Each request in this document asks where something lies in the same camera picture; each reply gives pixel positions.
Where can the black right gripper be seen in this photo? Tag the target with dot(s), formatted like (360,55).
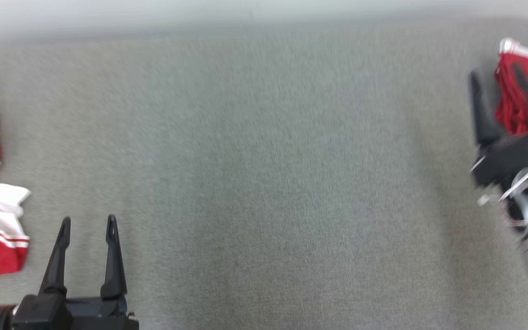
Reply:
(511,158)

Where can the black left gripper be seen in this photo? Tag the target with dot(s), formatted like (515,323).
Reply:
(99,314)

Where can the red basketball shorts white trim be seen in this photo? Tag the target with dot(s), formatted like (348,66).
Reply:
(525,68)

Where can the grey fabric sofa seat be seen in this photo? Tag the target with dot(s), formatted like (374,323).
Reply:
(264,183)

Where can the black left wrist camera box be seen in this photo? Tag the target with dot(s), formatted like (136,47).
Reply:
(39,314)

